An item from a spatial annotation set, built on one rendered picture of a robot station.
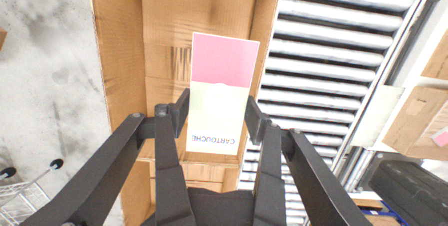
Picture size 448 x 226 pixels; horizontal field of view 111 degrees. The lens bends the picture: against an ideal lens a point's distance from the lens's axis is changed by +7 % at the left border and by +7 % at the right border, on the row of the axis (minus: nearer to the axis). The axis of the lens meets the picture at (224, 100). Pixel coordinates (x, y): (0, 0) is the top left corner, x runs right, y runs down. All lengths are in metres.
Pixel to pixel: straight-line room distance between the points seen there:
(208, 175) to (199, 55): 0.54
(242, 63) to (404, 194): 1.00
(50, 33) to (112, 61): 1.49
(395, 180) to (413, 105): 0.35
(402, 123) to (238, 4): 0.85
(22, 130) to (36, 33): 0.98
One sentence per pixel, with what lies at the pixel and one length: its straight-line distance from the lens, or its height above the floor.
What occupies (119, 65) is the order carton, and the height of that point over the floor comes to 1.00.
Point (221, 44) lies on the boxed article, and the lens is 0.18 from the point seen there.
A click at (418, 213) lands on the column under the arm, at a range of 1.09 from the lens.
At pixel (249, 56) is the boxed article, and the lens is 0.18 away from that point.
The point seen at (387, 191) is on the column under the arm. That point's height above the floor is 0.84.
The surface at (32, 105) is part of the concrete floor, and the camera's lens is 2.21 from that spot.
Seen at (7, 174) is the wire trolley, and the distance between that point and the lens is 2.78.
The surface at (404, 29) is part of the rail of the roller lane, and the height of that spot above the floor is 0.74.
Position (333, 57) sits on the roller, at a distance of 0.73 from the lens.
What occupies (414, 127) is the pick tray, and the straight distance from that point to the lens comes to 0.99.
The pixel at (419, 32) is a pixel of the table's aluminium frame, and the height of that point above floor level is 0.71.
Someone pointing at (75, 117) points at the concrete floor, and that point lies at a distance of 2.01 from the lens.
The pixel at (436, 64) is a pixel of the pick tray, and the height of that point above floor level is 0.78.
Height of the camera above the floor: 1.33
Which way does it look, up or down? 69 degrees down
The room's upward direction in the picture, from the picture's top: 174 degrees clockwise
